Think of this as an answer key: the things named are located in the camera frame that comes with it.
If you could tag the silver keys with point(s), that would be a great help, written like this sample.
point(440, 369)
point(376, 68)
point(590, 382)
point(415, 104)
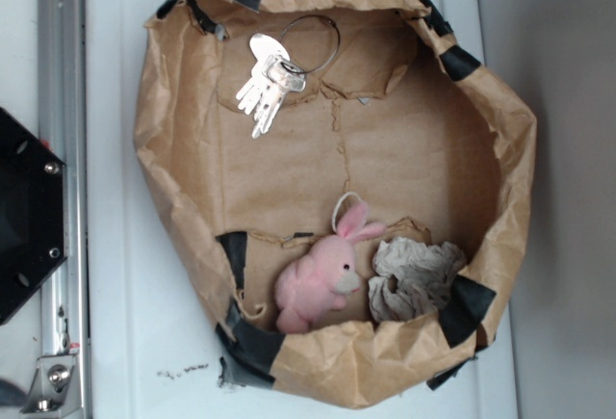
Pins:
point(275, 75)

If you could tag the pink plush bunny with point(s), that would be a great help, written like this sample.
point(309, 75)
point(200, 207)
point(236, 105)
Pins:
point(322, 279)

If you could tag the brown paper bag bin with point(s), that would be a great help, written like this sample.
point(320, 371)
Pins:
point(437, 145)

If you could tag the crumpled grey paper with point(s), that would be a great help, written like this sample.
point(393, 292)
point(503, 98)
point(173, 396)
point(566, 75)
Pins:
point(412, 278)

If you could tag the aluminium extrusion rail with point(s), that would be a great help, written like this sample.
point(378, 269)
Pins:
point(62, 123)

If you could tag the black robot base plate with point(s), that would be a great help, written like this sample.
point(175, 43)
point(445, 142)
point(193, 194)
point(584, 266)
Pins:
point(32, 215)

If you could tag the silver corner bracket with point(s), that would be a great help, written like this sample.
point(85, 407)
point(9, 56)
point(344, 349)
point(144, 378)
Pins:
point(55, 390)

